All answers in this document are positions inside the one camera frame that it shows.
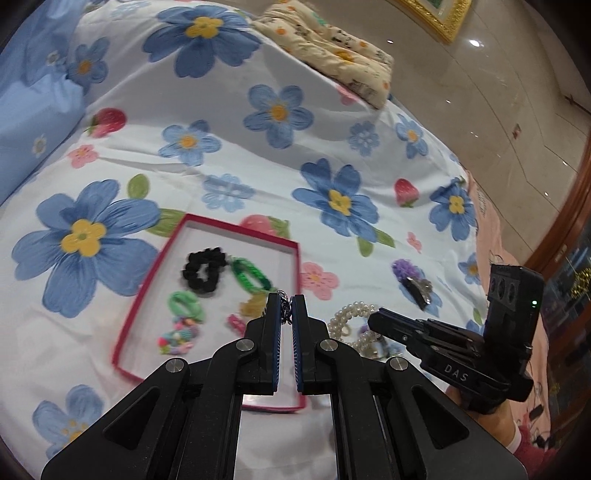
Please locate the brown wooden furniture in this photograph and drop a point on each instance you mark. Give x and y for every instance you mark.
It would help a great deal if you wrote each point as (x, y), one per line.
(568, 221)

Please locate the purple scrunchie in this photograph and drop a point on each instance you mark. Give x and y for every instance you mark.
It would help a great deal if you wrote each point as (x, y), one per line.
(404, 270)

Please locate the black scrunchie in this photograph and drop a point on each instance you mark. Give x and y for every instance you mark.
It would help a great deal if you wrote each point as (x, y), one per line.
(191, 272)

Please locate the pink snap hair clips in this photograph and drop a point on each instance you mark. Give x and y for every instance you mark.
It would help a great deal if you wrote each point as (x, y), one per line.
(236, 322)

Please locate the blue pillow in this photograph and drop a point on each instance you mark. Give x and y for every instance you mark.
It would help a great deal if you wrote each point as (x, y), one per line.
(27, 115)

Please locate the dark claw clip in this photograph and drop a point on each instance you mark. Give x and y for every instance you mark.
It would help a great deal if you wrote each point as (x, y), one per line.
(418, 293)

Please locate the person's right hand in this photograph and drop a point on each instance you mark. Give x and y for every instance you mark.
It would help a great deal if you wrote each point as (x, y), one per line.
(485, 420)

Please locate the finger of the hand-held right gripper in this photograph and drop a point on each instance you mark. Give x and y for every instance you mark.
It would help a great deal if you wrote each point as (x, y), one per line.
(392, 325)
(443, 330)

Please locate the red shallow box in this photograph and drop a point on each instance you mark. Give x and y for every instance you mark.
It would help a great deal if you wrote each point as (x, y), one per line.
(272, 249)

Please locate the yellow claw clip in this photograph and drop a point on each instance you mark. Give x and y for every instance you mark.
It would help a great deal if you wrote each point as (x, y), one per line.
(251, 307)

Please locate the cream printed pillow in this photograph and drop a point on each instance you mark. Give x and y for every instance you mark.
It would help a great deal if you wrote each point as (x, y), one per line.
(323, 41)

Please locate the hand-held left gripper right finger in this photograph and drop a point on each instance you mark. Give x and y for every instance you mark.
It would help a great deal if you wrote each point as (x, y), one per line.
(298, 341)

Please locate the gold picture frame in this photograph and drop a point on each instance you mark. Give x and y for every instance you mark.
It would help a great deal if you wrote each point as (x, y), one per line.
(443, 21)

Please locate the pink printed blanket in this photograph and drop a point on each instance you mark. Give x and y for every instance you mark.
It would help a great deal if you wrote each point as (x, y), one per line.
(489, 240)

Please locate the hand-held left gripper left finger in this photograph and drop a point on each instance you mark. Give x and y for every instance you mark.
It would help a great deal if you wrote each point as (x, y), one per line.
(277, 332)

